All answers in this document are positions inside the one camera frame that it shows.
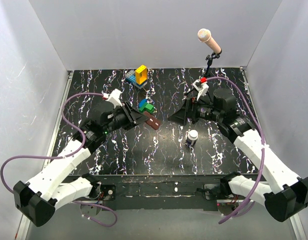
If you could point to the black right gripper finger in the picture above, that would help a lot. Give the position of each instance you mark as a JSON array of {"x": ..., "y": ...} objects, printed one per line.
[
  {"x": 191, "y": 97},
  {"x": 180, "y": 116}
]

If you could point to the white vitamin pill bottle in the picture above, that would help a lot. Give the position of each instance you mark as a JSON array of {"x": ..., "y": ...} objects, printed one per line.
[{"x": 192, "y": 138}]

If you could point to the black microphone stand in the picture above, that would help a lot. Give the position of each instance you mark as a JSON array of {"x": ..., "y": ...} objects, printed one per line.
[{"x": 210, "y": 59}]

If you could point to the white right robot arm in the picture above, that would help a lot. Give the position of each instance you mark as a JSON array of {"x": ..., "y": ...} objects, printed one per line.
[{"x": 285, "y": 193}]

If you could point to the yellow blue toy brick stack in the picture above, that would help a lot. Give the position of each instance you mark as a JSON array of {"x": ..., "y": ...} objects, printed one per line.
[{"x": 139, "y": 77}]

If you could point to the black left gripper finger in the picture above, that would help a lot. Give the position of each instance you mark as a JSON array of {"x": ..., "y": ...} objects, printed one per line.
[
  {"x": 138, "y": 120},
  {"x": 133, "y": 113}
]

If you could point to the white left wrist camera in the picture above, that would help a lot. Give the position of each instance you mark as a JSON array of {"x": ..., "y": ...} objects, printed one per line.
[{"x": 113, "y": 97}]

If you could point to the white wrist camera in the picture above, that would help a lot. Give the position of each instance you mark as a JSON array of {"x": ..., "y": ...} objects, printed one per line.
[
  {"x": 201, "y": 86},
  {"x": 113, "y": 97}
]

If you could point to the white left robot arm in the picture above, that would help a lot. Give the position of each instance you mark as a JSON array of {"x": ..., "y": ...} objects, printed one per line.
[{"x": 43, "y": 194}]

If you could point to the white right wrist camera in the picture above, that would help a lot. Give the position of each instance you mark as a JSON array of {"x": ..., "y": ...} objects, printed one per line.
[{"x": 201, "y": 86}]

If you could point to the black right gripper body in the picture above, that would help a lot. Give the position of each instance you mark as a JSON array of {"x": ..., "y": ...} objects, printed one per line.
[{"x": 203, "y": 111}]

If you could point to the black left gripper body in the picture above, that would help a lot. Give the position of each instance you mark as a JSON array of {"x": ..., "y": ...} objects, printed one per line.
[{"x": 123, "y": 118}]

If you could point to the pink microphone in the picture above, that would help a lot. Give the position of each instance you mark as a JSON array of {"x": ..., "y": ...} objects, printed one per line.
[{"x": 205, "y": 36}]

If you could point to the red weekly pill organizer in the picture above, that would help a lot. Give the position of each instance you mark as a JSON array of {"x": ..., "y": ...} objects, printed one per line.
[{"x": 152, "y": 121}]

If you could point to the green blue toy brick cluster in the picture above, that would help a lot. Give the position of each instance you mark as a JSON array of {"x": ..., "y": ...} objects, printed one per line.
[{"x": 144, "y": 106}]

